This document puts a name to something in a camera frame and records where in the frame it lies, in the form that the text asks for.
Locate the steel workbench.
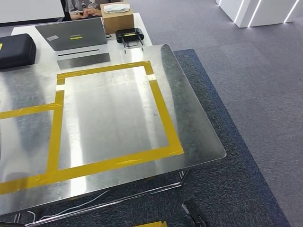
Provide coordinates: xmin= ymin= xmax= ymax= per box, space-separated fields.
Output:
xmin=0 ymin=44 xmax=227 ymax=227

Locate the yellow tape on workbench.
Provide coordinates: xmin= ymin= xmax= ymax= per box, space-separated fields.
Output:
xmin=0 ymin=60 xmax=184 ymax=195

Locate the black handheld controller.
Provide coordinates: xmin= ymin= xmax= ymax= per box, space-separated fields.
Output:
xmin=115 ymin=27 xmax=145 ymax=48

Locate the white table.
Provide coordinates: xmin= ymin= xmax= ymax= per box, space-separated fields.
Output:
xmin=11 ymin=12 xmax=153 ymax=54

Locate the brown cardboard box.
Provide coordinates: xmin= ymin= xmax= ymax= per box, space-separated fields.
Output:
xmin=100 ymin=2 xmax=134 ymax=35

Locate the yellow floor tape square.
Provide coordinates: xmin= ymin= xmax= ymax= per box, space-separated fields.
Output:
xmin=134 ymin=221 xmax=167 ymax=227

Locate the white cloth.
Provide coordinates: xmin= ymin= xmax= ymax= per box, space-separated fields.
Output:
xmin=104 ymin=3 xmax=131 ymax=14

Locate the grey laptop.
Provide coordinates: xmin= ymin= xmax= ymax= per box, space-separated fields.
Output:
xmin=35 ymin=17 xmax=107 ymax=61

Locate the person at table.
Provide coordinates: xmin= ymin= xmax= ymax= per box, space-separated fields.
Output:
xmin=60 ymin=0 xmax=124 ymax=21

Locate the white illuminated plinth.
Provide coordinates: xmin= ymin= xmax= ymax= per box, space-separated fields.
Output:
xmin=215 ymin=0 xmax=303 ymax=29

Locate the black carrying case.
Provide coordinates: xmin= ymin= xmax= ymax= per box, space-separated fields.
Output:
xmin=0 ymin=33 xmax=37 ymax=70

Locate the white board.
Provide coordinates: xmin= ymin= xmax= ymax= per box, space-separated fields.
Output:
xmin=0 ymin=0 xmax=65 ymax=24

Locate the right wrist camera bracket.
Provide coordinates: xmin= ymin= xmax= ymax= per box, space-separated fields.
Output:
xmin=181 ymin=198 xmax=210 ymax=227

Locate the white power cable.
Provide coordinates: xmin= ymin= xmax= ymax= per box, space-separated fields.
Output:
xmin=27 ymin=189 xmax=110 ymax=221

